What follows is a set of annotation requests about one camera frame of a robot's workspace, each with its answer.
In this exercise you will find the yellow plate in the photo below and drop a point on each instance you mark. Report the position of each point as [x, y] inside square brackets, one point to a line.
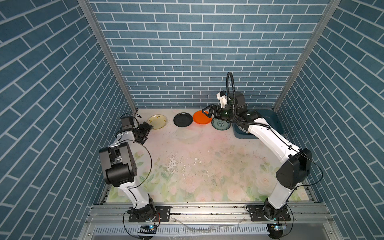
[157, 121]

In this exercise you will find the aluminium rail frame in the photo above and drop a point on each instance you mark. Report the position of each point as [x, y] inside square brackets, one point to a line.
[215, 221]

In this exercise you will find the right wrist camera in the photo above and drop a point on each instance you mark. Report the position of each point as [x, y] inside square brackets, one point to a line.
[223, 98]

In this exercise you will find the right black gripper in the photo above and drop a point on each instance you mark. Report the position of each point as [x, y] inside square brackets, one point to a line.
[218, 109]

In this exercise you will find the small blue patterned plate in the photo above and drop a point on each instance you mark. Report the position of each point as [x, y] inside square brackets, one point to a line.
[220, 125]

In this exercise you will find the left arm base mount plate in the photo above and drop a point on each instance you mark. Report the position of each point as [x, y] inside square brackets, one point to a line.
[162, 213]

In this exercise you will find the orange plate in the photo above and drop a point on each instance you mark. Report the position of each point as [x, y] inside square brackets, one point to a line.
[200, 118]

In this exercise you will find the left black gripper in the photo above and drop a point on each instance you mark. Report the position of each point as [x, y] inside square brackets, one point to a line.
[144, 130]

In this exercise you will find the black plate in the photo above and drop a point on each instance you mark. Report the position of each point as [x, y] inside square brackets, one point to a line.
[183, 120]

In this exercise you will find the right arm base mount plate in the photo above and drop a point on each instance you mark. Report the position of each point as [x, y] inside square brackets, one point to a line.
[259, 213]

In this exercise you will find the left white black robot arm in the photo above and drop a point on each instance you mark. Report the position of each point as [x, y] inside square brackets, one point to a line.
[120, 169]

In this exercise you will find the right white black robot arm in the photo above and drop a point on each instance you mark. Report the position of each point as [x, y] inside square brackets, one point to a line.
[296, 162]

